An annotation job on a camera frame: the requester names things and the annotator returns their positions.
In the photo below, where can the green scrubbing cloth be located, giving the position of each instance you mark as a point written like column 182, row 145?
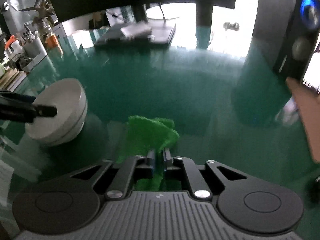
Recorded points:
column 143, row 135

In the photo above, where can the potted green plant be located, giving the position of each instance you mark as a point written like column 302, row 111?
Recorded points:
column 43, row 18

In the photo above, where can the grey desk organizer box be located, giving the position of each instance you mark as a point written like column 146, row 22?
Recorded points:
column 33, row 53

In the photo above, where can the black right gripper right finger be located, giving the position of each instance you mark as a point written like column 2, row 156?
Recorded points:
column 187, row 173

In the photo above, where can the grey computer case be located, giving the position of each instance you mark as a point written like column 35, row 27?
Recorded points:
column 270, row 26

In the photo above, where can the smartphone with lit screen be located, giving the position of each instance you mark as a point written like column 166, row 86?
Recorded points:
column 311, row 75

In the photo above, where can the orange flower pot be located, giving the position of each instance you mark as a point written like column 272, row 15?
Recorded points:
column 52, row 41

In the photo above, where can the grey checkered notebook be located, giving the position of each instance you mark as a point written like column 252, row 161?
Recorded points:
column 136, row 30

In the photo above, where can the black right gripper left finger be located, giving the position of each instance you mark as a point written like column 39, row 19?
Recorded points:
column 130, row 171

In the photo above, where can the stack of books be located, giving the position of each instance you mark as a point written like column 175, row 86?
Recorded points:
column 12, row 79

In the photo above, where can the brown leather mouse pad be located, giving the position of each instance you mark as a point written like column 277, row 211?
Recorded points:
column 307, row 102

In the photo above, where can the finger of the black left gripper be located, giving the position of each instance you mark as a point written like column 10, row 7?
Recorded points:
column 21, row 108

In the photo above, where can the white ceramic bowl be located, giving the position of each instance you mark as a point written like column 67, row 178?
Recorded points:
column 69, row 98

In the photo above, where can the black speaker blue light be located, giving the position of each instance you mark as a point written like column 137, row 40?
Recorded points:
column 299, row 41

